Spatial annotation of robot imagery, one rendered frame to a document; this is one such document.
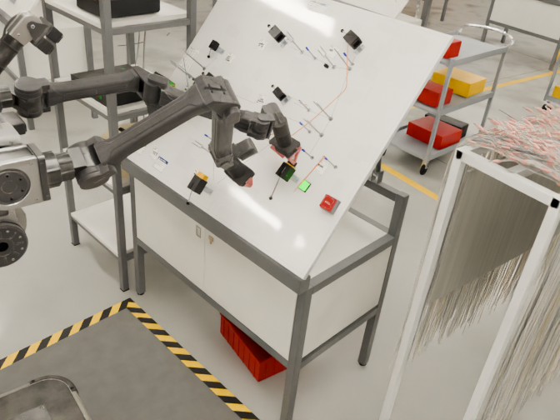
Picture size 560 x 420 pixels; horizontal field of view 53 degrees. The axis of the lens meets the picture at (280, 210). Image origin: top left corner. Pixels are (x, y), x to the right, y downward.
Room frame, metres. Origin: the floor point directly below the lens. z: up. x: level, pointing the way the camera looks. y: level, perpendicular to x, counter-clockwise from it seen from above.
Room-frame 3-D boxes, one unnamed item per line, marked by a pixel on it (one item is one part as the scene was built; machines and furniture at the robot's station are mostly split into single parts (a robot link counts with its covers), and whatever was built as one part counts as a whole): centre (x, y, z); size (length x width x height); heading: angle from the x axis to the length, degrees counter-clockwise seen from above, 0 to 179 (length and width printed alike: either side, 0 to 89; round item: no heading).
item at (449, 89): (4.69, -1.30, 0.54); 0.99 x 0.50 x 1.08; 136
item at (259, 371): (2.10, 0.02, 0.07); 0.39 x 0.29 x 0.14; 37
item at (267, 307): (1.83, 0.10, 0.60); 0.55 x 0.03 x 0.39; 48
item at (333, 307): (2.23, 0.11, 0.60); 1.17 x 0.58 x 0.40; 48
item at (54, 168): (1.18, 0.56, 1.45); 0.09 x 0.08 x 0.12; 40
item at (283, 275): (2.00, 0.32, 0.83); 1.18 x 0.05 x 0.06; 48
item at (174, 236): (2.19, 0.51, 0.60); 0.55 x 0.02 x 0.39; 48
